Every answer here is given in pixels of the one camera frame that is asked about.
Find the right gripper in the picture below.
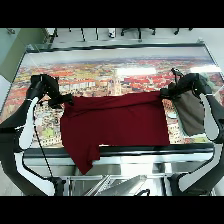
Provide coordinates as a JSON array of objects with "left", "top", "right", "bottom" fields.
[{"left": 159, "top": 84, "right": 181, "bottom": 100}]

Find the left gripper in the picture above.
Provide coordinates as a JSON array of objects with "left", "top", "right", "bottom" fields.
[{"left": 48, "top": 93, "right": 75, "bottom": 109}]

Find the dark red T-shirt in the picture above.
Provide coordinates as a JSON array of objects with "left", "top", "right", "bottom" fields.
[{"left": 59, "top": 91, "right": 171, "bottom": 176}]

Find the brown garment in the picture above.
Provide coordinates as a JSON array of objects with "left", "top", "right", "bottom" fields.
[{"left": 168, "top": 81, "right": 205, "bottom": 137}]

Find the black office chair base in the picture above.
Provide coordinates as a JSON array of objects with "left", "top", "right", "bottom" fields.
[{"left": 120, "top": 27, "right": 157, "bottom": 40}]

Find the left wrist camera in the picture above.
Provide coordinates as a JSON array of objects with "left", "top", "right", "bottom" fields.
[{"left": 47, "top": 75, "right": 61, "bottom": 97}]

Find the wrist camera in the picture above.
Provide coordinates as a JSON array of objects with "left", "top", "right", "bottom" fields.
[
  {"left": 170, "top": 67, "right": 185, "bottom": 82},
  {"left": 47, "top": 75, "right": 61, "bottom": 97}
]

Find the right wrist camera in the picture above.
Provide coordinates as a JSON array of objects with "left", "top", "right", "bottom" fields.
[{"left": 170, "top": 67, "right": 185, "bottom": 82}]

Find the black cable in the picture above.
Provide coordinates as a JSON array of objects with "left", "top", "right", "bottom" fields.
[{"left": 32, "top": 109, "right": 56, "bottom": 181}]

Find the silver frame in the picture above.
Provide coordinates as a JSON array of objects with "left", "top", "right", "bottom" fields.
[{"left": 19, "top": 151, "right": 224, "bottom": 197}]

